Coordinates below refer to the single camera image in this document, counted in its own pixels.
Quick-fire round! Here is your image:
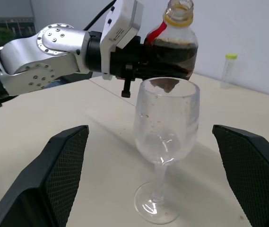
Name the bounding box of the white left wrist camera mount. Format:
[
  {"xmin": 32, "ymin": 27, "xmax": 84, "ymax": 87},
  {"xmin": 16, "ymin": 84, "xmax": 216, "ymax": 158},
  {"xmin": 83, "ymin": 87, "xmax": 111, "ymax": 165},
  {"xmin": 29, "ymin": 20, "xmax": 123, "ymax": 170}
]
[{"xmin": 99, "ymin": 0, "xmax": 145, "ymax": 81}]

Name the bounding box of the clear tube with green cap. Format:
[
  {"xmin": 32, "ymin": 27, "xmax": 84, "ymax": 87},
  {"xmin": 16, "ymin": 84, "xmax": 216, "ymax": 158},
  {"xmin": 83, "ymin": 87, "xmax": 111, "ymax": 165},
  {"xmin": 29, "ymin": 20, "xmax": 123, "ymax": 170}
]
[{"xmin": 220, "ymin": 53, "xmax": 239, "ymax": 90}]

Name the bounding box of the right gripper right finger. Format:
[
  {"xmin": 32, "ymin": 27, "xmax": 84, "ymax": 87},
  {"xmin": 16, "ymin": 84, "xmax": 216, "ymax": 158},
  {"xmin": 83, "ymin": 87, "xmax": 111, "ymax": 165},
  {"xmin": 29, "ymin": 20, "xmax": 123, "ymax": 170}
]
[{"xmin": 212, "ymin": 124, "xmax": 269, "ymax": 227}]

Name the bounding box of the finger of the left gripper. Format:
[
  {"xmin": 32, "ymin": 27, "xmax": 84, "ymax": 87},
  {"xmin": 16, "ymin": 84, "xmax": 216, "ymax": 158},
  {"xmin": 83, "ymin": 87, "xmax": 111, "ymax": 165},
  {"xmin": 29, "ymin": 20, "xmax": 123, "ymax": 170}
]
[
  {"xmin": 134, "ymin": 61, "xmax": 193, "ymax": 81},
  {"xmin": 138, "ymin": 35, "xmax": 154, "ymax": 48}
]

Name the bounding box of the dark soda bottle red cap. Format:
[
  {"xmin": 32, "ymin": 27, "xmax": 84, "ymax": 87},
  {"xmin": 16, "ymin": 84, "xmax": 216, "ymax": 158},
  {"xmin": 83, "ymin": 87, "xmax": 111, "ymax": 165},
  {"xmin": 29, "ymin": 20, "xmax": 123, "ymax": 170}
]
[{"xmin": 144, "ymin": 0, "xmax": 200, "ymax": 94}]

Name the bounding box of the window with greenery outside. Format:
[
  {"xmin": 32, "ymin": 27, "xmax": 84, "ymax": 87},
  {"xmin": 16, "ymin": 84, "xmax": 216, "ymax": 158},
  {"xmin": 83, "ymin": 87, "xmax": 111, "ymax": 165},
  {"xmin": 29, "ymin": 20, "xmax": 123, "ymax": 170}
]
[{"xmin": 0, "ymin": 16, "xmax": 37, "ymax": 52}]

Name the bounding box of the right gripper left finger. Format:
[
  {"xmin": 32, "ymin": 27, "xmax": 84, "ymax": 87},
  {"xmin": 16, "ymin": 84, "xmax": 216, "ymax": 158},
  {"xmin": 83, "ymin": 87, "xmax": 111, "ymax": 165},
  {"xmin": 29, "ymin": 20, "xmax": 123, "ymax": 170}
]
[{"xmin": 0, "ymin": 124, "xmax": 90, "ymax": 227}]

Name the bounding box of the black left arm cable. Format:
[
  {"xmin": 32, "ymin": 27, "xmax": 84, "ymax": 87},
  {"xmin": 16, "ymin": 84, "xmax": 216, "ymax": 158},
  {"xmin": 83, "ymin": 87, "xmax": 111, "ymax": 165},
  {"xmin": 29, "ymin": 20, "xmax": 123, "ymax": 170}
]
[{"xmin": 82, "ymin": 0, "xmax": 117, "ymax": 32}]

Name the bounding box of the clear wine glass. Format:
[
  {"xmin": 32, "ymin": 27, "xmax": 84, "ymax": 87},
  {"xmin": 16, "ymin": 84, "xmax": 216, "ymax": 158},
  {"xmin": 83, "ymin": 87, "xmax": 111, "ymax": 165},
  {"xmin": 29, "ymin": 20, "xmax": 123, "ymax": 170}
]
[{"xmin": 133, "ymin": 77, "xmax": 201, "ymax": 226}]

